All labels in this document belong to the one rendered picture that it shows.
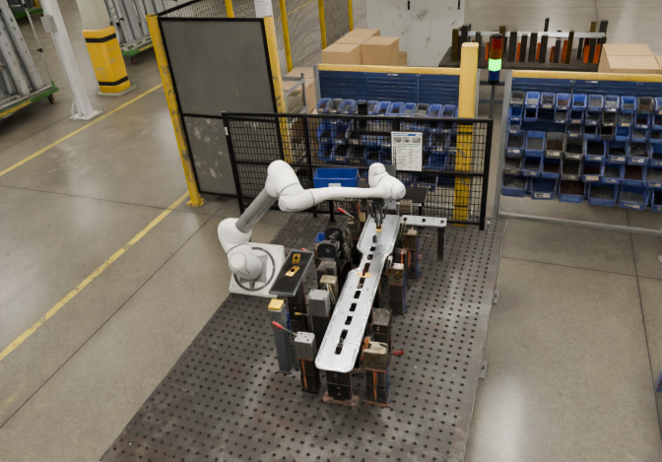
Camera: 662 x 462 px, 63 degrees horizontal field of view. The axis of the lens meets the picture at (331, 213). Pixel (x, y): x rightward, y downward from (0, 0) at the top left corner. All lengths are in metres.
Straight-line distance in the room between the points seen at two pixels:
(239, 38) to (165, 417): 3.25
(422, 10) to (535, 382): 6.76
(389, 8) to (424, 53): 0.93
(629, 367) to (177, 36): 4.51
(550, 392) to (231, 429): 2.10
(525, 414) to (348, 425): 1.40
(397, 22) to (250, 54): 4.89
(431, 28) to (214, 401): 7.57
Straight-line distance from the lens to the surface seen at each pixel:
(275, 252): 3.54
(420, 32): 9.52
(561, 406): 3.91
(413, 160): 3.82
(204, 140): 5.69
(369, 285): 3.05
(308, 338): 2.69
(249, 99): 5.20
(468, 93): 3.64
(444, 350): 3.12
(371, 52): 7.49
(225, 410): 2.97
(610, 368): 4.22
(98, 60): 10.37
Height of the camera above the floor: 2.93
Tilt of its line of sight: 32 degrees down
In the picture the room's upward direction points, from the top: 5 degrees counter-clockwise
